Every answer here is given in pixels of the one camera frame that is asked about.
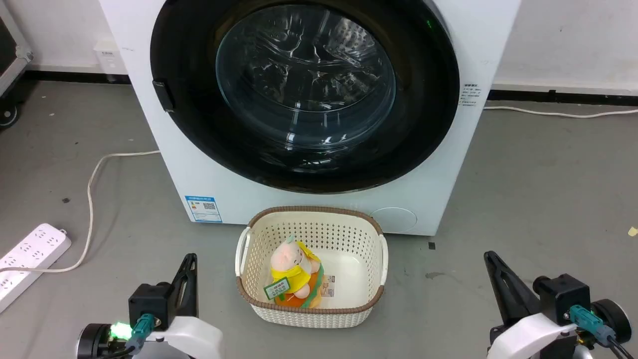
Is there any round black glass washer door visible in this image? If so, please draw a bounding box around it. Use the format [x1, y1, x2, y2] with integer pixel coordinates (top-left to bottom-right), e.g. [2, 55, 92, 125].
[150, 0, 460, 194]

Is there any white wall socket box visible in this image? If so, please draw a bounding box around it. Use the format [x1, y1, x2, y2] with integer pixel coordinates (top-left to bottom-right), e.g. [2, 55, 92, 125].
[93, 39, 129, 76]

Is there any left teal plug black cable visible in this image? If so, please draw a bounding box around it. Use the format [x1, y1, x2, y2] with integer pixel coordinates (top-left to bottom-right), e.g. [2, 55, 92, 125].
[97, 313, 156, 359]

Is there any white front-load washing machine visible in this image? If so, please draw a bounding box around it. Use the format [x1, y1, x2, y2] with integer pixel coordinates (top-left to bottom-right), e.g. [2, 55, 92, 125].
[98, 0, 522, 237]

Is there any white power strip cord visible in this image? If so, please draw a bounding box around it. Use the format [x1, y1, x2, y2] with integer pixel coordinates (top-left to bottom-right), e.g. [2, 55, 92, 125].
[0, 150, 161, 274]

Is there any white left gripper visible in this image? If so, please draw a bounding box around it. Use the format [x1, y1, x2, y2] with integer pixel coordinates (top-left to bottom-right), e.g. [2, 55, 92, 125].
[134, 253, 224, 359]

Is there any white power strip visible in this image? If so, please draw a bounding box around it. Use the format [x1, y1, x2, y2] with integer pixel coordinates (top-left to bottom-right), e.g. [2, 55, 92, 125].
[0, 223, 72, 314]

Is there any cream perforated laundry basket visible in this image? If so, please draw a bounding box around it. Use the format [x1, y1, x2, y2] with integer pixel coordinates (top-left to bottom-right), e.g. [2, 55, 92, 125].
[235, 206, 389, 329]

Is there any teal plug black cable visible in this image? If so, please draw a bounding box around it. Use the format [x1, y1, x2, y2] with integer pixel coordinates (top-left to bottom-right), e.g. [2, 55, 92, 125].
[97, 313, 156, 359]
[569, 305, 636, 359]

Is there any plush doll in yellow clothes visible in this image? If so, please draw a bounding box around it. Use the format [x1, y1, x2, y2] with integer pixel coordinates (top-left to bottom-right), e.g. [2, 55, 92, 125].
[263, 236, 324, 309]

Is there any green white doll tag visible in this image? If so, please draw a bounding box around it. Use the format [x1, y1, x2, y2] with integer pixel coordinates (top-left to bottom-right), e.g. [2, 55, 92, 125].
[263, 277, 292, 301]

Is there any black wheeled equipment case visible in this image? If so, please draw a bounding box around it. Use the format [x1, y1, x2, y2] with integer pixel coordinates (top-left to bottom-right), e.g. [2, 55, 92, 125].
[0, 0, 34, 128]

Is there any right teal plug black cable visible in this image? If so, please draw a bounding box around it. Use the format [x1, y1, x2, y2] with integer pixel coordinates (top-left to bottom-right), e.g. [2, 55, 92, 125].
[569, 305, 636, 359]

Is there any small printed warning sticker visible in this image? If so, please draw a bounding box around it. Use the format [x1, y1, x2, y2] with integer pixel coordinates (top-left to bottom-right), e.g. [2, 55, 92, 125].
[461, 84, 481, 107]

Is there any black door handle latch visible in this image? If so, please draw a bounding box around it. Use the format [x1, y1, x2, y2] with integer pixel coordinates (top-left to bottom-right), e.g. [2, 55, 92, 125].
[152, 80, 175, 113]

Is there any thin white floor cable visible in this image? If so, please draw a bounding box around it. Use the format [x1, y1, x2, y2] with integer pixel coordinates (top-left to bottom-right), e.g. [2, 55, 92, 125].
[482, 105, 638, 119]

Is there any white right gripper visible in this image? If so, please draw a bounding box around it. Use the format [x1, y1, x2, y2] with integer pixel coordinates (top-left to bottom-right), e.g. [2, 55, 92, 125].
[484, 251, 579, 359]

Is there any blue energy label sticker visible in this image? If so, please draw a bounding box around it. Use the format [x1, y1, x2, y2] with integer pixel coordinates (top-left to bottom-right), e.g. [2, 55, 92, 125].
[184, 195, 223, 223]

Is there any round white filter cover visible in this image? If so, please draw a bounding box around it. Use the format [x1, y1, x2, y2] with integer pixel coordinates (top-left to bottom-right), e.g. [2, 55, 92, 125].
[369, 207, 418, 233]

